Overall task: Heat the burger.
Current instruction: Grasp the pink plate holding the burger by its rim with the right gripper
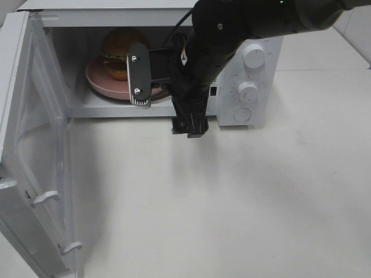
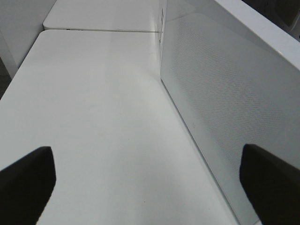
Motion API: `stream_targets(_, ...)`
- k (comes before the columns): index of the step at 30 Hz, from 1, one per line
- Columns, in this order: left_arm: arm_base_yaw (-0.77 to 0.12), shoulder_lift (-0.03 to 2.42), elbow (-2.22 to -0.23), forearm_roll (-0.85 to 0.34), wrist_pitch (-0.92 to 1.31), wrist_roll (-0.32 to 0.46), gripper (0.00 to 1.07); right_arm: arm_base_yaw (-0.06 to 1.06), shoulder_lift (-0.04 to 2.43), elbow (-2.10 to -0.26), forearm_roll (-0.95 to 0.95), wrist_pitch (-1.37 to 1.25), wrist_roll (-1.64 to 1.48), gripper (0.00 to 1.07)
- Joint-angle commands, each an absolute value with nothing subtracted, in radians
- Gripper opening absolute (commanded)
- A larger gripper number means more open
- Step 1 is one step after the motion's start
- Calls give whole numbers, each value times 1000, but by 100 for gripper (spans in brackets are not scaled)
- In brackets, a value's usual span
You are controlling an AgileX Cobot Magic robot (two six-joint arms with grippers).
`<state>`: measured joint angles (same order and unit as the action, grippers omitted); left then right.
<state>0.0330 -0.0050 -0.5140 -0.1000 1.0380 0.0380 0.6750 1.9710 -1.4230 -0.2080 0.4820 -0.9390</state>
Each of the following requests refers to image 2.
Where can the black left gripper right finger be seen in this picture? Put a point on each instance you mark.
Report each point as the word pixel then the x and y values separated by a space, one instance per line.
pixel 271 185

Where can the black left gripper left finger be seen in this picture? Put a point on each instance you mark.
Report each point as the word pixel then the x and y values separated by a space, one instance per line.
pixel 26 187

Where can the white microwave door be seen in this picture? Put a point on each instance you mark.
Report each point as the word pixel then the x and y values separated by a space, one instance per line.
pixel 231 89

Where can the white microwave oven body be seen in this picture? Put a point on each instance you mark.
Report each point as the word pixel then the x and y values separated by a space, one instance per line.
pixel 276 22

